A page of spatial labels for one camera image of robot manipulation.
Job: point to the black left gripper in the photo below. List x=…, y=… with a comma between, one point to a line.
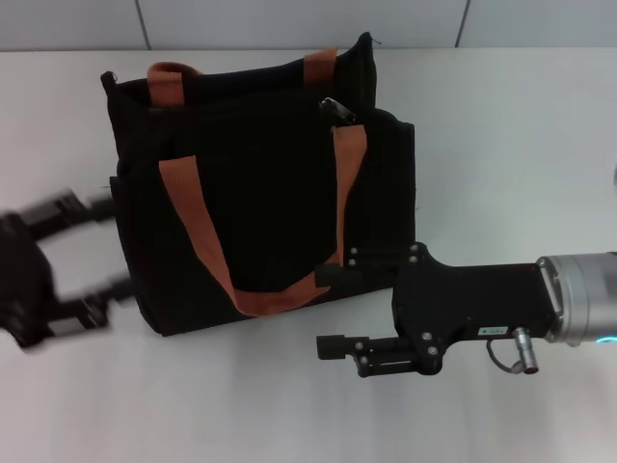
x=24, y=280

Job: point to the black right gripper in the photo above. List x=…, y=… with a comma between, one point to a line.
x=467, y=299

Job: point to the silver zipper pull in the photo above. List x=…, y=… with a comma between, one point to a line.
x=337, y=111

